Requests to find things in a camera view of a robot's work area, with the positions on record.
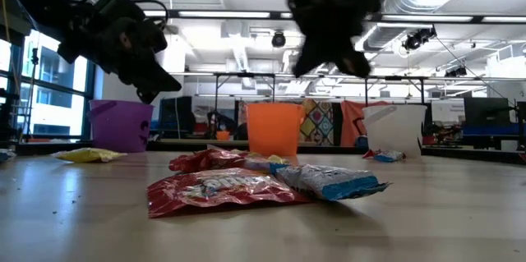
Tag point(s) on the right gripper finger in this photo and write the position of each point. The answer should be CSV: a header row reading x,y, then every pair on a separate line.
x,y
352,65
310,58

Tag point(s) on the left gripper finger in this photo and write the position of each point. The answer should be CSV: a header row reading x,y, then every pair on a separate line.
x,y
137,83
160,77

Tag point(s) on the yellow candy packet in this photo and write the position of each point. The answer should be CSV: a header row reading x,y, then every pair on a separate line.
x,y
88,154
277,159

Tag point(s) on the red Skittles candy packet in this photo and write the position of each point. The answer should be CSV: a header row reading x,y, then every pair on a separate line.
x,y
205,160
222,191
369,154

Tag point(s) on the blue white candy bar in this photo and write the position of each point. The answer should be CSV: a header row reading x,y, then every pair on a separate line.
x,y
328,182
6,155
389,156

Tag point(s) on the black monitor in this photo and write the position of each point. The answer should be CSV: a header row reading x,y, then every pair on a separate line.
x,y
174,112
487,112

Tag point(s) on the purple plastic bucket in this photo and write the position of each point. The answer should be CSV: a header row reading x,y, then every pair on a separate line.
x,y
119,128

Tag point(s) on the orange hanging cloth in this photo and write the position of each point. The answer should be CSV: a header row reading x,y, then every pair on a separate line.
x,y
351,116

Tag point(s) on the colourful patchwork quilt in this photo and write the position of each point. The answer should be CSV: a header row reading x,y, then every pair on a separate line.
x,y
322,124

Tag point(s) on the black ceiling spotlight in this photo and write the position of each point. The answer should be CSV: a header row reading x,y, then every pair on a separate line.
x,y
419,38
456,72

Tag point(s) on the white plastic bucket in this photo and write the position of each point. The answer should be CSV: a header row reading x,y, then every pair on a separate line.
x,y
394,130

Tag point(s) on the orange pumpkin face bucket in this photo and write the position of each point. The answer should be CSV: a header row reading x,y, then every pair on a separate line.
x,y
273,130

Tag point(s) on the small orange cup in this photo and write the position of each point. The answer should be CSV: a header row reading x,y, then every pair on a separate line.
x,y
223,136

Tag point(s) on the long ceiling light strip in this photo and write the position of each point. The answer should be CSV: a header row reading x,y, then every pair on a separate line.
x,y
427,18
224,14

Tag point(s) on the large black framed window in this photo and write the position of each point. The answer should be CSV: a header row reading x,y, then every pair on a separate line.
x,y
45,110

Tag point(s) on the black round ceiling camera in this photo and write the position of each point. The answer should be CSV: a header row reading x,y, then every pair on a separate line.
x,y
278,39

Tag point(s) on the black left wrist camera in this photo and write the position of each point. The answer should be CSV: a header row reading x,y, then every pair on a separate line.
x,y
109,3

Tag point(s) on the black gantry frame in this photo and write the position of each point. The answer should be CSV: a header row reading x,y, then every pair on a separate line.
x,y
244,74
394,77

